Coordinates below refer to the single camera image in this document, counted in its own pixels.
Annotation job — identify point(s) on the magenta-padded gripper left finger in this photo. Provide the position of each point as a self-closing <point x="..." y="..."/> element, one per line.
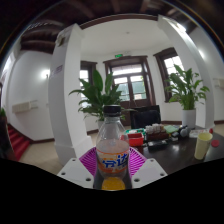
<point x="87" y="161"/>

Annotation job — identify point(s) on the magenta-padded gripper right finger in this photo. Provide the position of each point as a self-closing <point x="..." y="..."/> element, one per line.
<point x="138" y="163"/>

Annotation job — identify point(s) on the clear orange soda bottle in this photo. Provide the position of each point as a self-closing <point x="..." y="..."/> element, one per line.
<point x="112" y="153"/>

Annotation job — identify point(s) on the red plastic box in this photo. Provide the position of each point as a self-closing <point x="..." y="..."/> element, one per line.
<point x="136" y="140"/>

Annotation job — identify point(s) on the flat black box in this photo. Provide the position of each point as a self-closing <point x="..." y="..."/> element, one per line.
<point x="157" y="144"/>

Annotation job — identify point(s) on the green box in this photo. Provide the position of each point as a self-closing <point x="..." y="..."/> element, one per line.
<point x="136" y="131"/>

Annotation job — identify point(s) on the brown tray of small jars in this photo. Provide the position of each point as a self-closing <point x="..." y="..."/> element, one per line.
<point x="156" y="135"/>

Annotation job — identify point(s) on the black chair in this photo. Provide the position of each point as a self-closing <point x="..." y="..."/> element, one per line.
<point x="145" y="117"/>

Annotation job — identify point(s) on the green notebook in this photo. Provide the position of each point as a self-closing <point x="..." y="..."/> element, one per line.
<point x="170" y="129"/>

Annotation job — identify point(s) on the grey-headed microphone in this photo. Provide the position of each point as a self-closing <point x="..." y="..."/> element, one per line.
<point x="184" y="132"/>

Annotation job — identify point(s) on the printed paper sheet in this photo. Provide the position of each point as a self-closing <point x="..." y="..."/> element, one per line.
<point x="195" y="134"/>

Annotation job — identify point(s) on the leafy plant in white pot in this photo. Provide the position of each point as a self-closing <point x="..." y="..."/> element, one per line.
<point x="188" y="118"/>
<point x="100" y="96"/>

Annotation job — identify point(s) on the cream mug with flower print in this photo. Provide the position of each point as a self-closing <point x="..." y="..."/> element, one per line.
<point x="202" y="146"/>

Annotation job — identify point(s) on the red carpeted staircase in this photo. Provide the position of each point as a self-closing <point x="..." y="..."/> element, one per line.
<point x="19" y="141"/>

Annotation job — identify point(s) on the dark wooden glazed double door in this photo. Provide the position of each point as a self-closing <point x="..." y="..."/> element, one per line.
<point x="136" y="85"/>

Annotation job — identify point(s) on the dark wooden stand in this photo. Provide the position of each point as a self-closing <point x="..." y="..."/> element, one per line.
<point x="5" y="140"/>

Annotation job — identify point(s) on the dark wooden framed window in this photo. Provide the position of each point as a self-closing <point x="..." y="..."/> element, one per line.
<point x="84" y="75"/>
<point x="173" y="63"/>

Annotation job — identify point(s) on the green exit sign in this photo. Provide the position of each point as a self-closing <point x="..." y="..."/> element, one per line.
<point x="119" y="55"/>

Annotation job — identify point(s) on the glowing wall lamp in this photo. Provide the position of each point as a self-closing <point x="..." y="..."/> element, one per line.
<point x="45" y="73"/>

